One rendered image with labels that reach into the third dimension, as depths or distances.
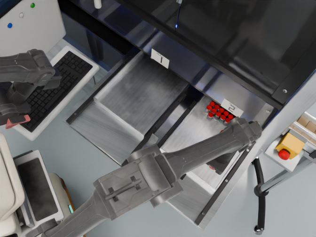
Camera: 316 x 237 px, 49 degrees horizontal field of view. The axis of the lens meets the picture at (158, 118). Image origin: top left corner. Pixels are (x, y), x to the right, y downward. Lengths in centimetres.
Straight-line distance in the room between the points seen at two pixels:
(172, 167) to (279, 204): 175
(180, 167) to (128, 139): 70
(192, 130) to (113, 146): 32
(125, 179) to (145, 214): 157
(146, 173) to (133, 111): 80
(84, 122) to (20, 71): 55
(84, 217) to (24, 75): 42
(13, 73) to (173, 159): 46
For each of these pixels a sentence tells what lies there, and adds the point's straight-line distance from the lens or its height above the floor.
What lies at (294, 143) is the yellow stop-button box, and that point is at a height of 103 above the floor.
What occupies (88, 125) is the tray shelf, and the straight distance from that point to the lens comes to 142.
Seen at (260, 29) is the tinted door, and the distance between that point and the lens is 101.
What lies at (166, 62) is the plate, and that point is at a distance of 138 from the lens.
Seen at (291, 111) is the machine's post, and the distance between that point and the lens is 117.
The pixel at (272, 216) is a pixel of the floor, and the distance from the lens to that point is 236.
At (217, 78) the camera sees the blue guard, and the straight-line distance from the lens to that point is 125.
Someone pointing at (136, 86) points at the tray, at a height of 88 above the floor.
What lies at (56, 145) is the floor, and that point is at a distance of 236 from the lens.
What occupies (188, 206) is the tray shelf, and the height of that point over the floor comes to 88.
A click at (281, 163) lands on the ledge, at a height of 88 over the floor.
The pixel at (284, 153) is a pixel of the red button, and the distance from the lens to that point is 134.
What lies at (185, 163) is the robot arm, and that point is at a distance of 72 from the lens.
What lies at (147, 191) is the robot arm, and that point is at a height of 155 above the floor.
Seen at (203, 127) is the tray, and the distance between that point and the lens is 143.
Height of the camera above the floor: 218
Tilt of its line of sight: 66 degrees down
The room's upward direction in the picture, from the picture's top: 9 degrees clockwise
